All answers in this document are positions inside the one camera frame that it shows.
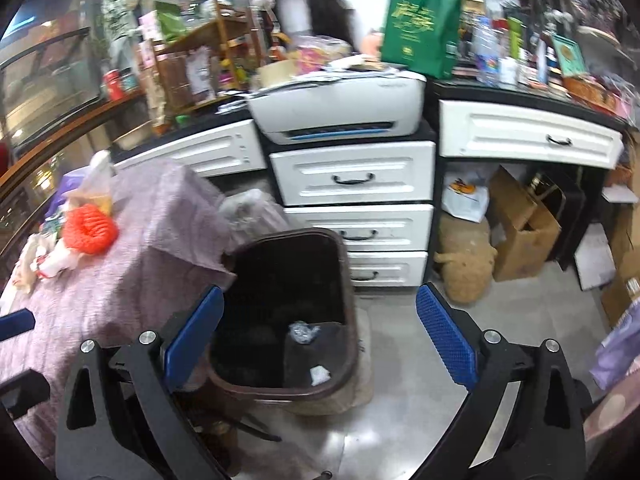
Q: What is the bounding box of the red can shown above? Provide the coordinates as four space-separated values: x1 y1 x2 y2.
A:
102 69 124 101

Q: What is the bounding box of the cream round container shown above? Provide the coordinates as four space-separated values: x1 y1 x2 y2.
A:
257 60 301 91

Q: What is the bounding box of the crumpled white tissue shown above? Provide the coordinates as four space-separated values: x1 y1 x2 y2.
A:
37 247 76 279

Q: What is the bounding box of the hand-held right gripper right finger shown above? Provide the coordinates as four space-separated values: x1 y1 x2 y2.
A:
410 282 586 480

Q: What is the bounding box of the black case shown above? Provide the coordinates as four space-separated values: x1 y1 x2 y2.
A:
525 167 608 271

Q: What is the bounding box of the white printer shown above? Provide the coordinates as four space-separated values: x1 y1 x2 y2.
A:
247 71 427 146

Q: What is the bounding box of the brown plastic trash bin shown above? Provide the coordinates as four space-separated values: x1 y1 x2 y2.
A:
206 227 362 402

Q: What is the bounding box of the clear water bottle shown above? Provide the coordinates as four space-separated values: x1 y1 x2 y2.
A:
472 17 501 86

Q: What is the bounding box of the white drawer with black handle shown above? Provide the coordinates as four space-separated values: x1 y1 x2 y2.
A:
345 251 429 287
270 141 436 206
284 204 434 252

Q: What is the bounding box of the wooden shelf rack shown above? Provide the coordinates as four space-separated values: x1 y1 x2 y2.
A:
150 2 251 111

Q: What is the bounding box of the white bag with orange print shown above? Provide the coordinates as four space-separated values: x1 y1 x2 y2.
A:
441 172 491 223

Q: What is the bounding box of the grey plastic bag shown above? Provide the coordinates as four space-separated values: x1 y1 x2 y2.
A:
220 189 288 251

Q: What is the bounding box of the wooden railing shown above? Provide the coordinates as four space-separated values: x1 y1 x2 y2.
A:
0 87 146 261

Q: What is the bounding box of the white flat box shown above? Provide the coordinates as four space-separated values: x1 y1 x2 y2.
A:
574 225 617 291

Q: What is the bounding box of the purple plastic bag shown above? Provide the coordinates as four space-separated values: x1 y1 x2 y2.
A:
590 305 640 391

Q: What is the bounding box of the tan plush toy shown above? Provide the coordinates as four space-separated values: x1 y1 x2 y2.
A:
434 215 498 305

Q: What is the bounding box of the orange mesh net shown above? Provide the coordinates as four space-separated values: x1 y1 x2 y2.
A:
61 205 119 253

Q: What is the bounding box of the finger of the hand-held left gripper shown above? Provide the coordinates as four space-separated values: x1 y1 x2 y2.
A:
0 370 51 422
0 309 35 335

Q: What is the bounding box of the green tote bag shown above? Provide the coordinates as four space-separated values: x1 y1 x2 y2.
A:
380 0 462 80

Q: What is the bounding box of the teal framed box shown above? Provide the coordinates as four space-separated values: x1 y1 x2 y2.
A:
552 35 587 78

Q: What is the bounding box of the black wig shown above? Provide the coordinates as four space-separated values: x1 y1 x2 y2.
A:
306 0 353 53

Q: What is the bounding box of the open cardboard box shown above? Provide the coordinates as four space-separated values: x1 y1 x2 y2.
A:
487 166 562 282

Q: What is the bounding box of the wide white drawer black handle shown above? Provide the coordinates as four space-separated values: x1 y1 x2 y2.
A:
439 100 623 170

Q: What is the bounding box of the green plant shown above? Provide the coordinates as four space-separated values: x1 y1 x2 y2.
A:
100 0 146 41

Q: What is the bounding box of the clear plastic bag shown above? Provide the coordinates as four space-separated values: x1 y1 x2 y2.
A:
75 150 116 211

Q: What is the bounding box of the white drawer front without handle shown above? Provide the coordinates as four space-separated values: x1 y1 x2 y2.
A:
112 119 268 178

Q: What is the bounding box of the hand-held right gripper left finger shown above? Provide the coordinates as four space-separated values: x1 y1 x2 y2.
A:
55 285 236 480

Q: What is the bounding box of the stack of cardboard boxes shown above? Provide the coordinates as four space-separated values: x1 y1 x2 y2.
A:
600 200 640 326

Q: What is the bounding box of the crumpled clear plastic wrapper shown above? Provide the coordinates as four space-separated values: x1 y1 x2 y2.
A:
288 321 321 345

